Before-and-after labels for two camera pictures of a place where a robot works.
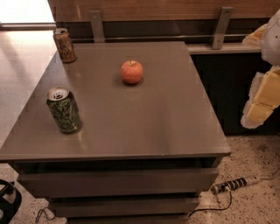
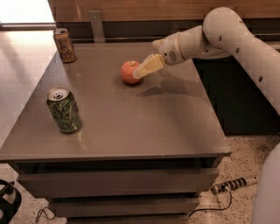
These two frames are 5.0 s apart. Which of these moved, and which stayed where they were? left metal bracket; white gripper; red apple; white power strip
Moved: white gripper
Stayed: red apple; white power strip; left metal bracket
